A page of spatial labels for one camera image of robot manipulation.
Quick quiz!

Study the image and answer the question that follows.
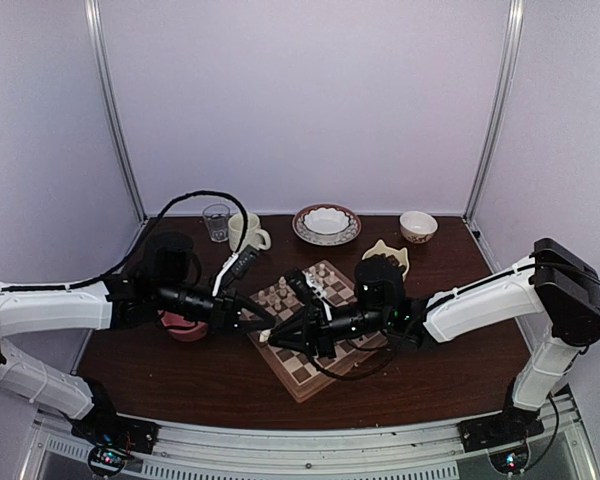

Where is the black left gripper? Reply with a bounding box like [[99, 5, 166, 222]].
[[156, 280, 275, 337]]

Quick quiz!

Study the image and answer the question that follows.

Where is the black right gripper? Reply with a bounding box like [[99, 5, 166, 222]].
[[268, 301, 390, 361]]

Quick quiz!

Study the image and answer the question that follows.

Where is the white knight chess piece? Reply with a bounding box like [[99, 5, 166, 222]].
[[258, 290, 267, 306]]

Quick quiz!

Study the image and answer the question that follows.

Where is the white bishop chess piece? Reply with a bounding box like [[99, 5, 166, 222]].
[[268, 286, 277, 304]]

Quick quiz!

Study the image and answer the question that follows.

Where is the white king chess piece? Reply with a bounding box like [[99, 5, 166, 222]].
[[278, 277, 287, 297]]

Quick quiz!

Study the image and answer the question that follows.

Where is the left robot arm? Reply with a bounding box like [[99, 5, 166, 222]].
[[0, 232, 275, 444]]

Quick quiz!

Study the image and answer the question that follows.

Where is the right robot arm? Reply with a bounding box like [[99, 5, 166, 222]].
[[259, 238, 600, 442]]

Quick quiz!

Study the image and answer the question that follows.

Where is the wooden chess board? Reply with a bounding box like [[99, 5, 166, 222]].
[[249, 260, 387, 403]]

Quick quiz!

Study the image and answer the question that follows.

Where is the pink cat-ear bowl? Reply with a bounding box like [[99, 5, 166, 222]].
[[161, 312, 208, 342]]

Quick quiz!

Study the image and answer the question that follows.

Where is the cream ribbed mug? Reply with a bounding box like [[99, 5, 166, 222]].
[[228, 213, 271, 252]]

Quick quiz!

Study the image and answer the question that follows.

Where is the clear drinking glass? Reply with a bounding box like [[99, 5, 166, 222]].
[[202, 203, 230, 243]]

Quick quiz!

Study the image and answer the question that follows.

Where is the patterned ceramic plate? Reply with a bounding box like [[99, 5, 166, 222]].
[[292, 204, 362, 247]]

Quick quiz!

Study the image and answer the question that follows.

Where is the white scalloped bowl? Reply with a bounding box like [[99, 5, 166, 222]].
[[303, 207, 349, 235]]

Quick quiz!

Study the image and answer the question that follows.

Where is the cream cat-ear bowl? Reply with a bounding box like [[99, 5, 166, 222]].
[[361, 239, 410, 281]]

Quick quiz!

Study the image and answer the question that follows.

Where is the small white floral bowl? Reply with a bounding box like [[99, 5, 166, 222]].
[[399, 211, 438, 244]]

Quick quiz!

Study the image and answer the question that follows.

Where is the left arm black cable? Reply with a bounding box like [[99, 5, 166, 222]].
[[64, 189, 251, 291]]

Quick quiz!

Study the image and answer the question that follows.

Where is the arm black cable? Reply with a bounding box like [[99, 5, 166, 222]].
[[307, 319, 431, 381], [64, 189, 251, 291]]

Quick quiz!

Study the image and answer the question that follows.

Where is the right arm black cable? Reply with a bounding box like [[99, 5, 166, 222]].
[[307, 319, 431, 381]]

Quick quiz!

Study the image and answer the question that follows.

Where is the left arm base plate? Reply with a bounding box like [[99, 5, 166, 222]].
[[68, 412, 159, 454]]

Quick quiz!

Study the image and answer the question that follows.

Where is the aluminium front rail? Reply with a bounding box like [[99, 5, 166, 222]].
[[15, 394, 600, 479]]

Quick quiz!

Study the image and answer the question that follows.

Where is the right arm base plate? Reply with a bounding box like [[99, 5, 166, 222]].
[[458, 411, 545, 453]]

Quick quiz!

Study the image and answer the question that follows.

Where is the left aluminium frame post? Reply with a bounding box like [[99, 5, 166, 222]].
[[84, 0, 147, 223]]

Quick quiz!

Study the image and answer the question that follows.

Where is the aluminium frame post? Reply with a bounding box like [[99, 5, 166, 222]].
[[84, 0, 147, 223], [463, 0, 525, 225]]

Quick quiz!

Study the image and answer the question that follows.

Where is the right aluminium frame post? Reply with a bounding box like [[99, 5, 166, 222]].
[[463, 0, 525, 225]]

